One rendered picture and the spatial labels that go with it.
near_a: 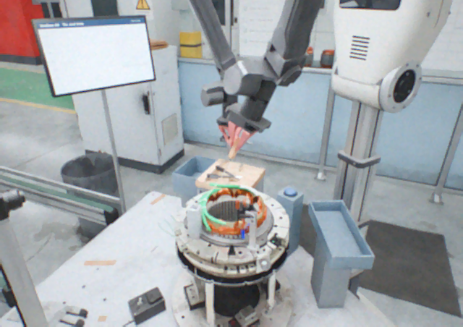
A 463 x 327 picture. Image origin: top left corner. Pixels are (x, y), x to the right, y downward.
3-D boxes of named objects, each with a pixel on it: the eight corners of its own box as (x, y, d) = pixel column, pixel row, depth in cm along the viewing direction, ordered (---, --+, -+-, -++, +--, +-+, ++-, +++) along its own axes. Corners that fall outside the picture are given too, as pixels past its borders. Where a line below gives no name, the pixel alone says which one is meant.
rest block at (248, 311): (234, 317, 95) (234, 312, 94) (249, 308, 98) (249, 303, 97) (243, 328, 92) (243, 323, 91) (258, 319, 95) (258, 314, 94)
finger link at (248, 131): (238, 158, 78) (254, 126, 74) (215, 143, 80) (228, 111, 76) (249, 150, 84) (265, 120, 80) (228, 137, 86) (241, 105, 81)
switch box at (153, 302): (129, 311, 101) (126, 298, 99) (158, 296, 106) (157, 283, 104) (135, 326, 97) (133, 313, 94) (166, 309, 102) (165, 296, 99)
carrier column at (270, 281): (264, 310, 99) (267, 258, 90) (266, 303, 101) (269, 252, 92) (272, 312, 98) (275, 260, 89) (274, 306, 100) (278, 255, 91)
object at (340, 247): (356, 330, 96) (374, 256, 83) (320, 330, 95) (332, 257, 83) (330, 265, 118) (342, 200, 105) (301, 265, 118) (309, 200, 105)
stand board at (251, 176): (195, 186, 117) (194, 180, 116) (219, 163, 133) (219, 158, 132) (246, 200, 110) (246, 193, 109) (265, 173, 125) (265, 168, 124)
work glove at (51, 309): (3, 319, 99) (1, 313, 98) (37, 289, 109) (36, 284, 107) (62, 349, 90) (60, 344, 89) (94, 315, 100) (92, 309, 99)
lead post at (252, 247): (256, 253, 80) (257, 214, 75) (247, 249, 81) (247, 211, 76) (259, 249, 81) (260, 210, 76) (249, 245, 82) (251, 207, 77)
